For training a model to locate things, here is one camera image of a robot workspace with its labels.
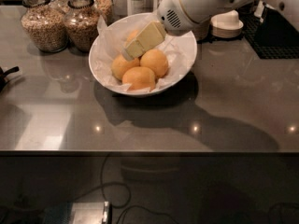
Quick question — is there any left glass grain jar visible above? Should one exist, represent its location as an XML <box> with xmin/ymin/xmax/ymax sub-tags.
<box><xmin>21</xmin><ymin>0</ymin><xmax>68</xmax><ymax>53</ymax></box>

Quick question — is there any middle glass grain jar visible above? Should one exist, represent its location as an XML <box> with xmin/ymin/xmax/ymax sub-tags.
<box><xmin>64</xmin><ymin>0</ymin><xmax>100</xmax><ymax>52</ymax></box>

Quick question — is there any left stack of paper cups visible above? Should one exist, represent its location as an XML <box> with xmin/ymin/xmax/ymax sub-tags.
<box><xmin>192</xmin><ymin>20</ymin><xmax>210</xmax><ymax>41</ymax></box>

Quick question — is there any silver box under table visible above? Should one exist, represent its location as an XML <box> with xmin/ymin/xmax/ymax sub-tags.
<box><xmin>41</xmin><ymin>201</ymin><xmax>112</xmax><ymax>224</ymax></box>

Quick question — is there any white ceramic bowl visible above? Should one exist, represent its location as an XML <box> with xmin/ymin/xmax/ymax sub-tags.
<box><xmin>88</xmin><ymin>12</ymin><xmax>198</xmax><ymax>98</ymax></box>

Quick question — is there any stack of paper cups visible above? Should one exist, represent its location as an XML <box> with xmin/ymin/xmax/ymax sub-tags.
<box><xmin>210</xmin><ymin>10</ymin><xmax>244</xmax><ymax>38</ymax></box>
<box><xmin>192</xmin><ymin>20</ymin><xmax>210</xmax><ymax>41</ymax></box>

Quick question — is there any glass grain jar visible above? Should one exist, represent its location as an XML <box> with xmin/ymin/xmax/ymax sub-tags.
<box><xmin>64</xmin><ymin>0</ymin><xmax>100</xmax><ymax>52</ymax></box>
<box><xmin>21</xmin><ymin>0</ymin><xmax>68</xmax><ymax>53</ymax></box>
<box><xmin>93</xmin><ymin>0</ymin><xmax>113</xmax><ymax>24</ymax></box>

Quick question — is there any white paper bowl liner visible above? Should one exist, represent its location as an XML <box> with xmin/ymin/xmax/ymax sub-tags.
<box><xmin>93</xmin><ymin>9</ymin><xmax>193</xmax><ymax>94</ymax></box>

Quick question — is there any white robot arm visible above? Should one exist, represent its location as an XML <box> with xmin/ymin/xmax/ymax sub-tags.
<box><xmin>122</xmin><ymin>0</ymin><xmax>299</xmax><ymax>61</ymax></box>

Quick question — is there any right stack of paper cups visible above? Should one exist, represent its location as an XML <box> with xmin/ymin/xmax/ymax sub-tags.
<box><xmin>210</xmin><ymin>10</ymin><xmax>244</xmax><ymax>38</ymax></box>

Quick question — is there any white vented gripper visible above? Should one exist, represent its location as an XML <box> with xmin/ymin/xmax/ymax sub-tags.
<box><xmin>121</xmin><ymin>0</ymin><xmax>199</xmax><ymax>61</ymax></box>

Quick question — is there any orange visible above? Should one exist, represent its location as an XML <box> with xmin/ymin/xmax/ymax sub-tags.
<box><xmin>111</xmin><ymin>54</ymin><xmax>139</xmax><ymax>80</ymax></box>
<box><xmin>125</xmin><ymin>30</ymin><xmax>139</xmax><ymax>44</ymax></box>
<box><xmin>122</xmin><ymin>66</ymin><xmax>156</xmax><ymax>91</ymax></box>
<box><xmin>140</xmin><ymin>49</ymin><xmax>169</xmax><ymax>78</ymax></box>

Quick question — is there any black handle at left edge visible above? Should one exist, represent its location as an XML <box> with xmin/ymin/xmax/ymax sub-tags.
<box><xmin>0</xmin><ymin>66</ymin><xmax>20</xmax><ymax>92</ymax></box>

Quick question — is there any rear glass grain jar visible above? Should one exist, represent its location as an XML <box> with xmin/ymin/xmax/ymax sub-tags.
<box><xmin>93</xmin><ymin>0</ymin><xmax>113</xmax><ymax>24</ymax></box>

